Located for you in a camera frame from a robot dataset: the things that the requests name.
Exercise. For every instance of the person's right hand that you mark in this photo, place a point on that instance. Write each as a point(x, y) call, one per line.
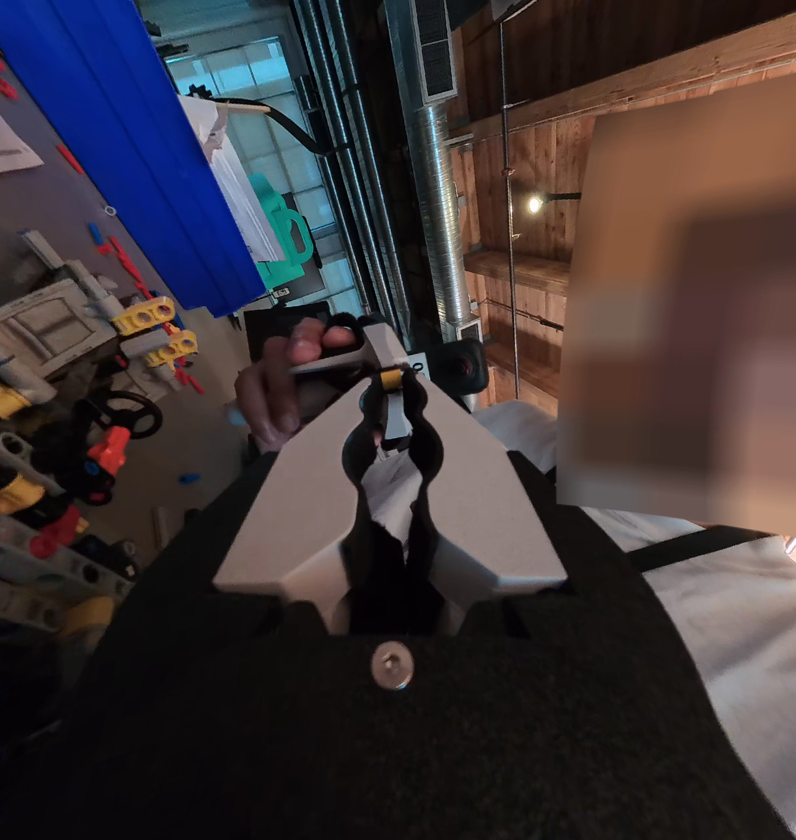
point(270, 394)

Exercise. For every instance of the ceiling spot light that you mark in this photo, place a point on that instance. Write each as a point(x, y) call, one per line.
point(534, 205)

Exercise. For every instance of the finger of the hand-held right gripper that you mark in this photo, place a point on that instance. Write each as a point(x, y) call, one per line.
point(381, 344)
point(398, 420)

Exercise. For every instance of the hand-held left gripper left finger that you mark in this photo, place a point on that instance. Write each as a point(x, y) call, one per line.
point(286, 518)

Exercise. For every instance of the red lego pin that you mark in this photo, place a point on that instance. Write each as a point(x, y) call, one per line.
point(69, 157)

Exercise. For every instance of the lego car chassis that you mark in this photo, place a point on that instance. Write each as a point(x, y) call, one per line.
point(43, 328)

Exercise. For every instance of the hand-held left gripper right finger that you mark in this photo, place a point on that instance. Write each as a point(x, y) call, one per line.
point(496, 518)

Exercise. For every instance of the yellow lego brick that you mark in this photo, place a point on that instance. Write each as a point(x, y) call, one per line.
point(390, 379)

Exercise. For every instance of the blue plastic bin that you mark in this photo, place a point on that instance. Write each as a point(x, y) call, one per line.
point(142, 164)

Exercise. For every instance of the person's torso white t-shirt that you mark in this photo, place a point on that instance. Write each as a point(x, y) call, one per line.
point(732, 623)

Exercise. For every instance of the silver ventilation duct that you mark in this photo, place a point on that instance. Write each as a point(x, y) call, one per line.
point(437, 197)

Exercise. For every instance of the white air vent grille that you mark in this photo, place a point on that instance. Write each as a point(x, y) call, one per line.
point(435, 52)

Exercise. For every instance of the pile of red blue pins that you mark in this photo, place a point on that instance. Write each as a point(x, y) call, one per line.
point(125, 259)

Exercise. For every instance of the crumpled white paper bags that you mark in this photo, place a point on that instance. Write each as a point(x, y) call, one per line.
point(240, 190)

